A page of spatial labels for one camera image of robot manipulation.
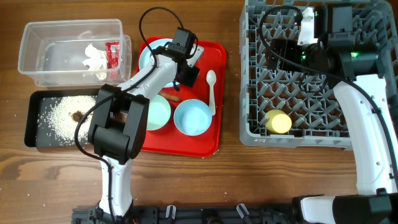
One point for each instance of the brown sweet potato piece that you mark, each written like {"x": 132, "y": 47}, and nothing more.
{"x": 169, "y": 96}

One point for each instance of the white cooked rice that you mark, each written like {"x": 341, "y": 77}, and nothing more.
{"x": 61, "y": 115}

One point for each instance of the red ketchup packet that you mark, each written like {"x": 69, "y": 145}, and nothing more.
{"x": 112, "y": 54}

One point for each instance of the white plastic spoon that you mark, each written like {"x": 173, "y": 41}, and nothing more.
{"x": 211, "y": 80}

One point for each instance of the yellow plastic cup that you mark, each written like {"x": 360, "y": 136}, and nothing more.
{"x": 278, "y": 122}

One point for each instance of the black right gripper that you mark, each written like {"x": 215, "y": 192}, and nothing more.
{"x": 288, "y": 48}

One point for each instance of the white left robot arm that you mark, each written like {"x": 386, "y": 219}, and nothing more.
{"x": 119, "y": 120}

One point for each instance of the grey plastic dishwasher rack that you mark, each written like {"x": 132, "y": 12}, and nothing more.
{"x": 317, "y": 119}

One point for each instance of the black waste tray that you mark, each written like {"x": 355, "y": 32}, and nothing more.
{"x": 37, "y": 131}

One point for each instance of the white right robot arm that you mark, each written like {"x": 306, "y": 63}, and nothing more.
{"x": 356, "y": 75}

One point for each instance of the clear plastic bin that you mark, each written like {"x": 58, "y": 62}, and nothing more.
{"x": 52, "y": 52}

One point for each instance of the red plastic tray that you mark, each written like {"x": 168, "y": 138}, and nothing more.
{"x": 169, "y": 140}

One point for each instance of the light blue round plate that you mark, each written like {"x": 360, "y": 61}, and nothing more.
{"x": 144, "y": 57}

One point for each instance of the light blue grey bowl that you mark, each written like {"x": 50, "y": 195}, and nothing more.
{"x": 192, "y": 117}

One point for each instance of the white tissue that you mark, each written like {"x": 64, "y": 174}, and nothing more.
{"x": 96, "y": 61}

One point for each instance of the mint green bowl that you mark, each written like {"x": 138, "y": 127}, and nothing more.
{"x": 159, "y": 113}

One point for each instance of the brown food scrap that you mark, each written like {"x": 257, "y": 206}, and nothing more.
{"x": 77, "y": 116}

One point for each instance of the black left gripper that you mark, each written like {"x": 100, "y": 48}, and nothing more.
{"x": 193, "y": 73}

